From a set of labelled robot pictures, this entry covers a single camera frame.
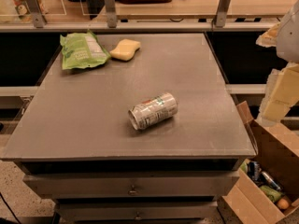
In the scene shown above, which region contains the orange fruit in box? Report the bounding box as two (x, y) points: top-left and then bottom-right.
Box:
(277, 198), (290, 210)

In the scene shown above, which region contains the green rice chip bag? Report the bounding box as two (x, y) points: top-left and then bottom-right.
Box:
(60, 31), (111, 70)

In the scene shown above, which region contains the colourful snack bag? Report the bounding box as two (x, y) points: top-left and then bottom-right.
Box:
(0, 0), (48, 23)

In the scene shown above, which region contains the drawer with knob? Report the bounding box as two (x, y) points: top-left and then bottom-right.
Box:
(55, 202), (218, 222)
(23, 171), (239, 199)

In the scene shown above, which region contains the middle metal bracket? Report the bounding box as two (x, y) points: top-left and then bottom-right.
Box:
(104, 0), (118, 28)

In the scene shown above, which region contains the silver can in box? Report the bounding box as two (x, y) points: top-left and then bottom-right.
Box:
(261, 171), (282, 191)

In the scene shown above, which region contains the green packet in box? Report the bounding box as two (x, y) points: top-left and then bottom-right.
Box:
(260, 185), (284, 203)

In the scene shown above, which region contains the silver 7up can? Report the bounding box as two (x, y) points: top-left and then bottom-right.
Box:
(128, 92), (178, 130)

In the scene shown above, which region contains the upper drawer with knob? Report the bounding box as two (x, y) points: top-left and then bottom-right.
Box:
(23, 171), (239, 199)

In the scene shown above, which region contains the metal bracket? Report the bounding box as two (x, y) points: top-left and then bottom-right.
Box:
(104, 0), (118, 28)
(25, 0), (47, 28)
(214, 0), (231, 27)

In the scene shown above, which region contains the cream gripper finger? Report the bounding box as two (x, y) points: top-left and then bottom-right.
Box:
(256, 23), (280, 48)
(258, 63), (299, 123)

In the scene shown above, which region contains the left metal bracket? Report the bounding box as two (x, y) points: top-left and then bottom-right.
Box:
(25, 0), (47, 28)

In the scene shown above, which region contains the right metal bracket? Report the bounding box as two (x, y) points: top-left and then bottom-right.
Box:
(214, 0), (231, 27)

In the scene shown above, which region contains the lower drawer with knob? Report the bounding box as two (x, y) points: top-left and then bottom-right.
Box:
(55, 202), (218, 222)

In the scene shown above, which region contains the yellow sponge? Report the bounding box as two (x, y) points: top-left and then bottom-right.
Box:
(109, 39), (141, 61)

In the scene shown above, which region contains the dark can in box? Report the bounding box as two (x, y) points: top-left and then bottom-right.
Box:
(248, 161), (261, 182)

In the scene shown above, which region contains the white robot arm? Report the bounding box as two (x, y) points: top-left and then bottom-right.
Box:
(256, 1), (299, 126)

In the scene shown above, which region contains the cardboard box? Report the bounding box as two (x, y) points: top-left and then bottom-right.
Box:
(223, 102), (299, 224)

